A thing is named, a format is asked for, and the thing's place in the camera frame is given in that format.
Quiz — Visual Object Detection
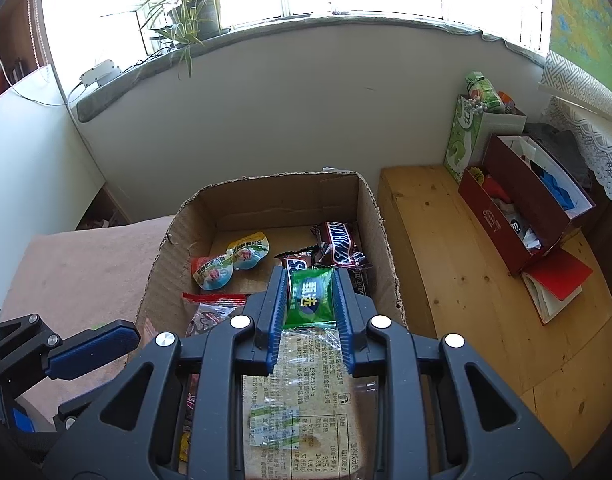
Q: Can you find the brown chocolate bar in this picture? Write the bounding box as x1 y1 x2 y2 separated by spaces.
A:
280 252 317 275
352 266 371 300
311 220 367 269

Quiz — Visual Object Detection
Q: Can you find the red-edged clear pastry packet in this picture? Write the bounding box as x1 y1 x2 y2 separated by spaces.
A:
182 292 249 339

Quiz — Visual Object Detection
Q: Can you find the white cable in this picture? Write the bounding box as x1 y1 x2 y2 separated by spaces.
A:
0 27 86 123

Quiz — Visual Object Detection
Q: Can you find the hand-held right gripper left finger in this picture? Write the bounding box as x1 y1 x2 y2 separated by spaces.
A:
38 266 293 480

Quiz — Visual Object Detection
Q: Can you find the red book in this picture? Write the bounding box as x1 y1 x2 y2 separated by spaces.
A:
520 249 595 327

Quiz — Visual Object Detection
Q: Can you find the potted spider plant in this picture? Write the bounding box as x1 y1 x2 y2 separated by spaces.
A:
136 0 243 81

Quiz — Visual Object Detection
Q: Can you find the wooden bench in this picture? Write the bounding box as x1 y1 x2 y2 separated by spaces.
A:
377 164 612 463

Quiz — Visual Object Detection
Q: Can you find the wooden shelf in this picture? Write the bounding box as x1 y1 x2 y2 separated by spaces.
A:
0 0 52 107

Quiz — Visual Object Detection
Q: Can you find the grey window sill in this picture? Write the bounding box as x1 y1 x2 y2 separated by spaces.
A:
76 12 548 124

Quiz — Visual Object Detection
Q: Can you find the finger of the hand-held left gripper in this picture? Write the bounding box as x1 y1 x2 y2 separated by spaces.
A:
0 313 142 382

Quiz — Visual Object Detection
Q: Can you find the green snack packet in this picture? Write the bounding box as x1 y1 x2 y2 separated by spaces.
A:
282 266 337 331

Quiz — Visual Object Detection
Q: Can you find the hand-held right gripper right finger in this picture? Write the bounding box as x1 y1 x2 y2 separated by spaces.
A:
333 267 573 480

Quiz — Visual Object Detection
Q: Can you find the clear bread packet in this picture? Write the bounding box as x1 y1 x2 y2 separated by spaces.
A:
240 325 369 480

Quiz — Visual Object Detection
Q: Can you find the white plastic device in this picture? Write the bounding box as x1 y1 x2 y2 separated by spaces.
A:
80 59 122 87

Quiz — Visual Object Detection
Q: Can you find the cardboard box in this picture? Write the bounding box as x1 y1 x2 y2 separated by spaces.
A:
136 170 407 480

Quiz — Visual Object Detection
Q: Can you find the white lace cloth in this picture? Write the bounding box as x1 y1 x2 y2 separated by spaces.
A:
540 96 612 207

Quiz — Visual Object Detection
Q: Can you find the dark red gift box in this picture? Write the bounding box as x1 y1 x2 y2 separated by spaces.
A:
458 167 563 279
482 132 598 262

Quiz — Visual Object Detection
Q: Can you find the jelly cup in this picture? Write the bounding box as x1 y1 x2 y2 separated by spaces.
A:
226 229 271 272
190 254 235 293

